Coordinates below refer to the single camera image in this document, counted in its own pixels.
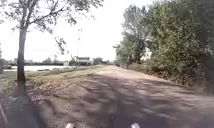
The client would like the row of trees and bushes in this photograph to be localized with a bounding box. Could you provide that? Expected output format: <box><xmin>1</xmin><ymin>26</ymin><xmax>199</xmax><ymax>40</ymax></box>
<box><xmin>113</xmin><ymin>0</ymin><xmax>214</xmax><ymax>90</ymax></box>

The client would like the building with dark roof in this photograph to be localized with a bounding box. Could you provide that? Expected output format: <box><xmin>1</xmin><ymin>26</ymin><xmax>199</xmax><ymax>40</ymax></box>
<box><xmin>74</xmin><ymin>56</ymin><xmax>93</xmax><ymax>66</ymax></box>

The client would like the pale water surface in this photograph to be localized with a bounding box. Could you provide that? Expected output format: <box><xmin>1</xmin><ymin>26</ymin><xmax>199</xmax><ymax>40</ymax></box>
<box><xmin>3</xmin><ymin>65</ymin><xmax>76</xmax><ymax>72</ymax></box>

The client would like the grey asphalt road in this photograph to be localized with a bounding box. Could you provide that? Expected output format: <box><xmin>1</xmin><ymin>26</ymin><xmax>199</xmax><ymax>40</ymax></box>
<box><xmin>26</xmin><ymin>64</ymin><xmax>214</xmax><ymax>128</ymax></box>

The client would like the grass verge with leaves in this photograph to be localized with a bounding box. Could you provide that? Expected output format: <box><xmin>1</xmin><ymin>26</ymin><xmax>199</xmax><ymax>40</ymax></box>
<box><xmin>0</xmin><ymin>65</ymin><xmax>104</xmax><ymax>128</ymax></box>

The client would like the large roadside tree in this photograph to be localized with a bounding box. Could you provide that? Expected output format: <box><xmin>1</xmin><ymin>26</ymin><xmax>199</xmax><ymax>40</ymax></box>
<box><xmin>0</xmin><ymin>0</ymin><xmax>105</xmax><ymax>83</ymax></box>

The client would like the distant tree line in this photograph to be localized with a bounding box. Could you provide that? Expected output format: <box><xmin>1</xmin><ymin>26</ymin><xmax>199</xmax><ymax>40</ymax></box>
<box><xmin>1</xmin><ymin>57</ymin><xmax>111</xmax><ymax>67</ymax></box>

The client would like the robot's own part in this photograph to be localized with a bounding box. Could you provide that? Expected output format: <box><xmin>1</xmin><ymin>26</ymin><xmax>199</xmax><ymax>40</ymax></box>
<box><xmin>64</xmin><ymin>122</ymin><xmax>75</xmax><ymax>128</ymax></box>
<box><xmin>130</xmin><ymin>122</ymin><xmax>141</xmax><ymax>128</ymax></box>

